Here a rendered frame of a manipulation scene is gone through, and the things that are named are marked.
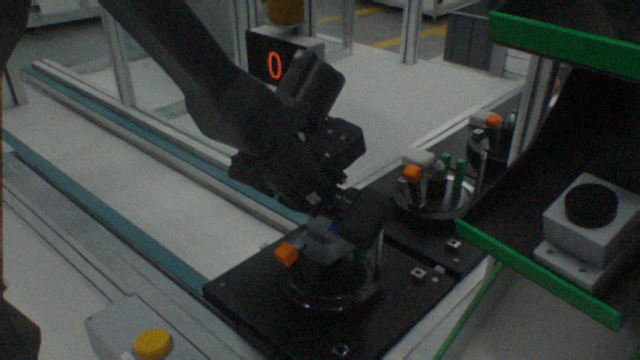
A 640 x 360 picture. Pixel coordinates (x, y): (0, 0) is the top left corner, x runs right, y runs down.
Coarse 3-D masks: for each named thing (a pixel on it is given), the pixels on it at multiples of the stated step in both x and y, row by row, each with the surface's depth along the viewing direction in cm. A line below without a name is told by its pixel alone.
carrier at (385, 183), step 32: (416, 160) 96; (448, 160) 87; (480, 160) 81; (384, 192) 90; (448, 192) 87; (480, 192) 90; (416, 224) 82; (448, 224) 81; (416, 256) 77; (448, 256) 76; (480, 256) 76
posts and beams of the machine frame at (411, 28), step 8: (408, 0) 169; (416, 0) 168; (408, 8) 170; (416, 8) 169; (408, 16) 172; (416, 16) 171; (408, 24) 174; (416, 24) 172; (408, 32) 174; (416, 32) 174; (408, 40) 175; (416, 40) 176; (408, 48) 176; (416, 48) 177; (400, 56) 179; (408, 56) 177; (416, 56) 179; (408, 64) 178
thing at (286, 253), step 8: (280, 248) 61; (288, 248) 61; (296, 248) 62; (304, 248) 63; (280, 256) 61; (288, 256) 60; (296, 256) 62; (288, 264) 61; (296, 264) 63; (288, 272) 64; (296, 272) 63; (296, 280) 64; (304, 280) 65
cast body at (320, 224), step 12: (324, 216) 64; (312, 228) 66; (324, 228) 64; (300, 240) 66; (312, 240) 65; (324, 240) 65; (336, 240) 65; (312, 252) 66; (324, 252) 64; (336, 252) 66; (324, 264) 65
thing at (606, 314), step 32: (576, 96) 45; (608, 96) 48; (544, 128) 44; (576, 128) 47; (608, 128) 46; (544, 160) 46; (576, 160) 45; (608, 160) 44; (512, 192) 45; (544, 192) 44; (480, 224) 44; (512, 224) 43; (512, 256) 39; (544, 288) 39; (576, 288) 35; (608, 320) 35
